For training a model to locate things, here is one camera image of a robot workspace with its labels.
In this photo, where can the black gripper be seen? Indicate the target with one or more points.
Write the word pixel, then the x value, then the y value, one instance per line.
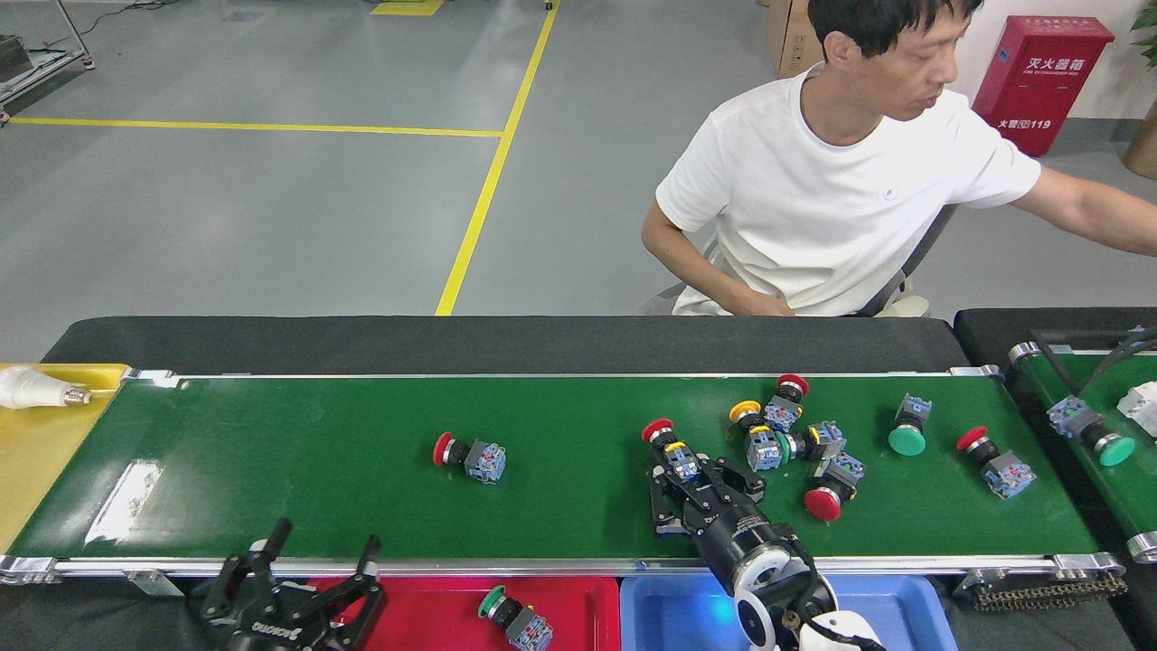
pixel 732 533
pixel 276 626

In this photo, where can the red mushroom push button switch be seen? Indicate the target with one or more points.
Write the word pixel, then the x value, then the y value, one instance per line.
pixel 1008 475
pixel 823 504
pixel 783 413
pixel 484 461
pixel 660 431

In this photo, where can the person's right forearm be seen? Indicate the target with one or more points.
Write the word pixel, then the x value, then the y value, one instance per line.
pixel 687 267

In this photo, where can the person's left forearm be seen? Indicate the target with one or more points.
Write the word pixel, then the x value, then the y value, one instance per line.
pixel 1094 212

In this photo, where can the green conveyor belt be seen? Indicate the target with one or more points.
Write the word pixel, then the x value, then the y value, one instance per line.
pixel 316 452

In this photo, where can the yellow plastic tray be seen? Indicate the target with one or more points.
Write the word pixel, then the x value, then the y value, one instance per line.
pixel 36 470

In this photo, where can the short green feeder conveyor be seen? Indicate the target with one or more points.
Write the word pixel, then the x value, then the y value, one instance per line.
pixel 1112 493

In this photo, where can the person's right hand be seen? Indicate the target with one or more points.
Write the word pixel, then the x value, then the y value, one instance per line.
pixel 768 309

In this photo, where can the red plastic bin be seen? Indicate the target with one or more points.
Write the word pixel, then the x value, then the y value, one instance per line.
pixel 425 624

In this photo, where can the long black table cover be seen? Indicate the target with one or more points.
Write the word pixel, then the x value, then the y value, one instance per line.
pixel 271 344

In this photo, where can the blue plastic bin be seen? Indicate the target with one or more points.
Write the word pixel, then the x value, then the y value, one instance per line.
pixel 913 615

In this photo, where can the person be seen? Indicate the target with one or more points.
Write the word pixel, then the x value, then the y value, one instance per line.
pixel 832 208

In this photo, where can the white light bulb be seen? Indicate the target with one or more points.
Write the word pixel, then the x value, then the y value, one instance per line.
pixel 27 387

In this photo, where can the brown cardboard box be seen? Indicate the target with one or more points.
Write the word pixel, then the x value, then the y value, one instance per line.
pixel 791 36

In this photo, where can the red fire extinguisher box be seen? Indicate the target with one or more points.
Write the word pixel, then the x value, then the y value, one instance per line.
pixel 1039 90

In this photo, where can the potted plant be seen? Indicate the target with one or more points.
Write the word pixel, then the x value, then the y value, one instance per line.
pixel 1143 145

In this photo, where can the metal trolley rack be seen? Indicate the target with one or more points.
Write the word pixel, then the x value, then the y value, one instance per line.
pixel 36 65

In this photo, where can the yellow push button switch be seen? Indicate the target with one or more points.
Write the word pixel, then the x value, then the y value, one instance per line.
pixel 764 448

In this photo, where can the black triangular guide bracket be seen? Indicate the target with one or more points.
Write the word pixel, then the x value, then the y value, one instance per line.
pixel 1067 372

